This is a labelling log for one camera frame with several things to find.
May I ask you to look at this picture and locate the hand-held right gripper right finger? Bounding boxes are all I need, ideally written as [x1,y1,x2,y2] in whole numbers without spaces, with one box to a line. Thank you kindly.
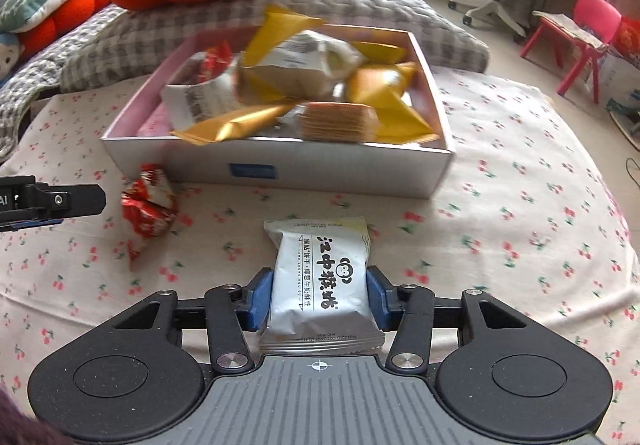
[366,266,532,373]

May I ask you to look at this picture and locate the white shopping bag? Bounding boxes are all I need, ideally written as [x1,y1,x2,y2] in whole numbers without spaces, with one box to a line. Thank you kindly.
[597,52,640,117]

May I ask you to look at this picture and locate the red white candy packet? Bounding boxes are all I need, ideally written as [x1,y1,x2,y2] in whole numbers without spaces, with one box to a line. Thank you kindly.
[121,164,180,272]
[187,41,236,86]

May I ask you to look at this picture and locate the pink plastic child chair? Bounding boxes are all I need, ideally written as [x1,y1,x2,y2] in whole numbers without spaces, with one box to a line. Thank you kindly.
[520,0,624,104]

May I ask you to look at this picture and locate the maroon clothing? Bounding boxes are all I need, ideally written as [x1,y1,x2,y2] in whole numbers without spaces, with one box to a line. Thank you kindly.
[0,372,68,445]

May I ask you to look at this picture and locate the patterned paper sheet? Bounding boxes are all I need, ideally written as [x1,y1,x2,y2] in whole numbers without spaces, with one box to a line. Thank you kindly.
[532,10,609,49]

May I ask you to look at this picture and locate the pink white cardboard box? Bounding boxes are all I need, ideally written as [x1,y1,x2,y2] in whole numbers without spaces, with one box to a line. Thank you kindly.
[100,22,457,200]

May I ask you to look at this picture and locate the orange snack packet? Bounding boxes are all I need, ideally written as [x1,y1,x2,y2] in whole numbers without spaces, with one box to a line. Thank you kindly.
[346,62,418,105]

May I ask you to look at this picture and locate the grey checked pillow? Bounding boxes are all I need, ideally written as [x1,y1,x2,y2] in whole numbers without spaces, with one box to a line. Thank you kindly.
[60,0,491,94]

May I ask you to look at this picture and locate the red gift bag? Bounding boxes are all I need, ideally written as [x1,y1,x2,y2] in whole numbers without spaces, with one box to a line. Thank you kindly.
[610,15,640,58]

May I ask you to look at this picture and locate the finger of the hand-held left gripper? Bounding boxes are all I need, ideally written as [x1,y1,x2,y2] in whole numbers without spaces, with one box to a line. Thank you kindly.
[24,182,107,222]
[0,217,64,232]

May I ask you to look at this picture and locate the silver grey biscuit packet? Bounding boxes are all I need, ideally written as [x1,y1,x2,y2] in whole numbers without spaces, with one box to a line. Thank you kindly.
[258,216,386,356]

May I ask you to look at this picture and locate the flat gold snack packet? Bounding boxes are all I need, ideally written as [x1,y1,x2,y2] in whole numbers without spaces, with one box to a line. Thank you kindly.
[170,102,297,147]

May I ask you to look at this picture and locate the white nut snack packet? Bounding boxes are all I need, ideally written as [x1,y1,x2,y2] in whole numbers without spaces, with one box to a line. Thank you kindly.
[161,70,242,128]

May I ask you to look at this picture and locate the white leaf print packet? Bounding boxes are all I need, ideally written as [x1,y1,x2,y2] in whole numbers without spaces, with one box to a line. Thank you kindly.
[239,29,371,105]

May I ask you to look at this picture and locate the clear cracker packet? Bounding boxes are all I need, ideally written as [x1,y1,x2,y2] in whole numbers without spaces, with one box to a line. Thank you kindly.
[295,101,379,144]

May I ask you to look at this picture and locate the blue monkey plush toy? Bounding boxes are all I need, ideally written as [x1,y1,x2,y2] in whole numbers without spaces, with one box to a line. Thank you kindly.
[0,32,24,82]

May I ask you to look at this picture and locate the small orange pumpkin cushion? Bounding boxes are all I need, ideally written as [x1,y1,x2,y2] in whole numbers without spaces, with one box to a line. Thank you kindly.
[20,0,113,58]

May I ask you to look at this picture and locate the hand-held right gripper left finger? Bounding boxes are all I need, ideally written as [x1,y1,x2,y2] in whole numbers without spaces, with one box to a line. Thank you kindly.
[111,269,275,373]

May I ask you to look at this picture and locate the grey checked blanket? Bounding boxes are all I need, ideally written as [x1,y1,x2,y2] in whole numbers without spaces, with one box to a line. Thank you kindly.
[0,5,126,162]

